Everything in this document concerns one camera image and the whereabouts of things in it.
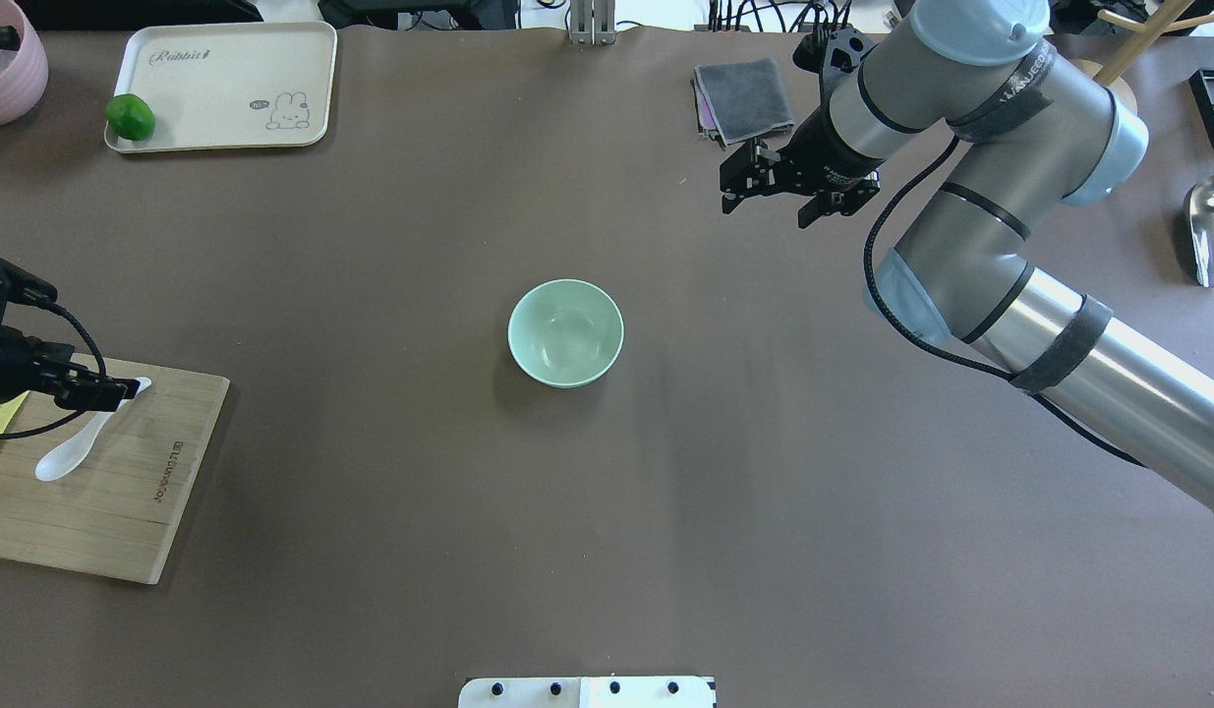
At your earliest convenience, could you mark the green lime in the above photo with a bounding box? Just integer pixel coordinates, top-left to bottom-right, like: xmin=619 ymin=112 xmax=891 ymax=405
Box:
xmin=104 ymin=94 xmax=157 ymax=141

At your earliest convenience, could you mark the aluminium frame post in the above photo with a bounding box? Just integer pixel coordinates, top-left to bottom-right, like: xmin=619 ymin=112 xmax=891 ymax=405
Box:
xmin=567 ymin=0 xmax=618 ymax=46

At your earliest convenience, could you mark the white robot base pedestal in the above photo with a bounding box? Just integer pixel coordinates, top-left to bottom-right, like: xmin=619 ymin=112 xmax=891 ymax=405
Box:
xmin=456 ymin=674 xmax=717 ymax=707

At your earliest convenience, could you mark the light green bowl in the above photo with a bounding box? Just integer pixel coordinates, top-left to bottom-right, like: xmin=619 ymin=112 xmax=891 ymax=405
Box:
xmin=506 ymin=278 xmax=625 ymax=387

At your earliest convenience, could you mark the wooden cup tree stand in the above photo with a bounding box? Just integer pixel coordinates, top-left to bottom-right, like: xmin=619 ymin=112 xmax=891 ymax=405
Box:
xmin=1070 ymin=1 xmax=1214 ymax=115

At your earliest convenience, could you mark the bamboo cutting board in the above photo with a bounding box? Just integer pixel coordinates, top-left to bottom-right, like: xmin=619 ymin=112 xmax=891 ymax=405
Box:
xmin=0 ymin=359 xmax=229 ymax=584

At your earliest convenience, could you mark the steel muddler with black tip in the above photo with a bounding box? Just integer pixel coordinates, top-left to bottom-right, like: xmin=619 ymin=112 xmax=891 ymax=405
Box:
xmin=0 ymin=26 xmax=22 ymax=52

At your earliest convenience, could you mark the cream rabbit tray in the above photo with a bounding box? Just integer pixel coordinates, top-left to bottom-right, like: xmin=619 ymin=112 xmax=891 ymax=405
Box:
xmin=104 ymin=19 xmax=337 ymax=155

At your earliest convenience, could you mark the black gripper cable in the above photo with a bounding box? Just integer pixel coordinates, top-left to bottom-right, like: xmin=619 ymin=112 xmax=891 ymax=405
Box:
xmin=862 ymin=134 xmax=1148 ymax=468

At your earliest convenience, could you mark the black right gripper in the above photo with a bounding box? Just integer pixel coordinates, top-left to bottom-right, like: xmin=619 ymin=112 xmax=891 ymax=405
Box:
xmin=719 ymin=28 xmax=880 ymax=230

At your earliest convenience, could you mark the grey folded cloth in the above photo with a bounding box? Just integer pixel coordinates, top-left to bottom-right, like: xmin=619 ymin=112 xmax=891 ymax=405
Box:
xmin=692 ymin=58 xmax=795 ymax=147

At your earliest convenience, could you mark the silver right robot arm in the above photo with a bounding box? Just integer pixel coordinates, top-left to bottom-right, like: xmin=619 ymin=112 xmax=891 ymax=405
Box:
xmin=720 ymin=1 xmax=1214 ymax=512

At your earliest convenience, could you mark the pink bowl with ice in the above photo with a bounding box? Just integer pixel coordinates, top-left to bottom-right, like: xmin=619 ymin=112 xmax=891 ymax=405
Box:
xmin=0 ymin=1 xmax=49 ymax=126

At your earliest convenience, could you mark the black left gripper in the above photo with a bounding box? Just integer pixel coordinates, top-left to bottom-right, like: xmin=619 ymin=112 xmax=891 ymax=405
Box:
xmin=0 ymin=259 xmax=141 ymax=412

